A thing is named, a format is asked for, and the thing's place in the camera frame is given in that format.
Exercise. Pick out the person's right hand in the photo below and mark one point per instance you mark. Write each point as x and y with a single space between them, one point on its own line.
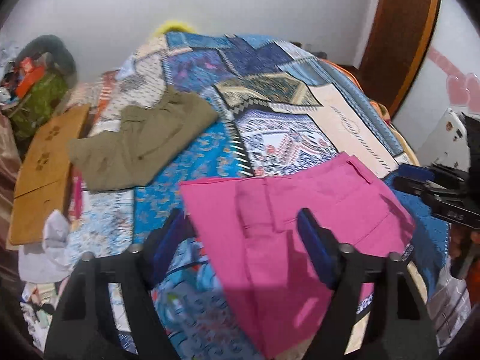
463 249

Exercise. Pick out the brown cardboard box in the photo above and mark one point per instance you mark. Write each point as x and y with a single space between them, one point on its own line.
43 185

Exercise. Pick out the olive green pants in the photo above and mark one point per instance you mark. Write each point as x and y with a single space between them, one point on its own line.
147 141

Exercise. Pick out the patterned blue bedspread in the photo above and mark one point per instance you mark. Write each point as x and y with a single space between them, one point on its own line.
281 110

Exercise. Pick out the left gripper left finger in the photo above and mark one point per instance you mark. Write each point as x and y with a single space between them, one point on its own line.
106 310

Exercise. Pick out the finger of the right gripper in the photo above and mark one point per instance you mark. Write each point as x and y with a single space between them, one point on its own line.
418 173
416 186

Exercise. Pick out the pile of clothes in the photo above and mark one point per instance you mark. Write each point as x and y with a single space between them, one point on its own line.
33 82

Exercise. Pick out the pink pants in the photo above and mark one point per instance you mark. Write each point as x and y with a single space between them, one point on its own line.
248 230

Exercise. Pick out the white crumpled cloth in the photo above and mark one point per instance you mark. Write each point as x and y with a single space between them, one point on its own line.
47 261

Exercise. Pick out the yellow round object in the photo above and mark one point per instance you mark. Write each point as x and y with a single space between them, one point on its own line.
173 26

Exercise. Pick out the white cabinet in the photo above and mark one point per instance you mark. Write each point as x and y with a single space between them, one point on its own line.
447 144

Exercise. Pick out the brown wooden door frame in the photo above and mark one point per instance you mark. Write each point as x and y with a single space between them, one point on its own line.
399 39

